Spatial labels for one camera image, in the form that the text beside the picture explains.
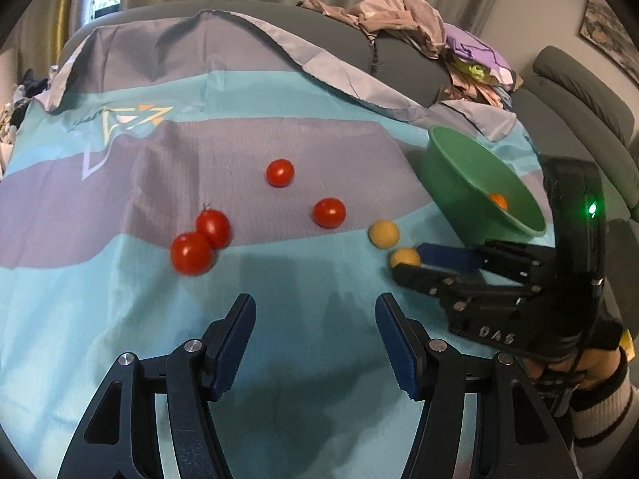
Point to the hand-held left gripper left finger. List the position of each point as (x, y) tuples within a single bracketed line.
[(234, 354)]

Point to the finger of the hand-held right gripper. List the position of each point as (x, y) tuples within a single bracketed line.
[(414, 274), (444, 254)]

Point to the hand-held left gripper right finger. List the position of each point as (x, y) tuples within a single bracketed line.
[(399, 349)]

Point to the yellow cherry tomato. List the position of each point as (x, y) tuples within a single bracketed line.
[(384, 234), (404, 257)]

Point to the green plastic bowl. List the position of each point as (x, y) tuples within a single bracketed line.
[(464, 184)]

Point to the person's right hand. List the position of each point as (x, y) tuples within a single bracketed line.
[(596, 366)]

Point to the orange cherry tomato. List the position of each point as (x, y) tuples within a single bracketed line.
[(498, 201)]

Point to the red cherry tomato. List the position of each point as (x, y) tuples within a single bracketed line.
[(191, 253), (213, 228), (280, 173), (329, 212)]

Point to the pink patterned garment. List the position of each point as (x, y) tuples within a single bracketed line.
[(479, 91)]

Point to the teal and purple printed blanket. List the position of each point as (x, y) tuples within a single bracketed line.
[(299, 134)]

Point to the grey sofa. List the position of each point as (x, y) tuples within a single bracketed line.
[(399, 65)]

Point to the purple garment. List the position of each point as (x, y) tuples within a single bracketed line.
[(474, 47)]

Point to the beige pink garment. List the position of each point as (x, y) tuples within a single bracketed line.
[(399, 12)]

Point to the pile of clutter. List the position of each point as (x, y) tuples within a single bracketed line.
[(22, 105)]

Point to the framed wall picture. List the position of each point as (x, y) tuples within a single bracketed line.
[(611, 30)]

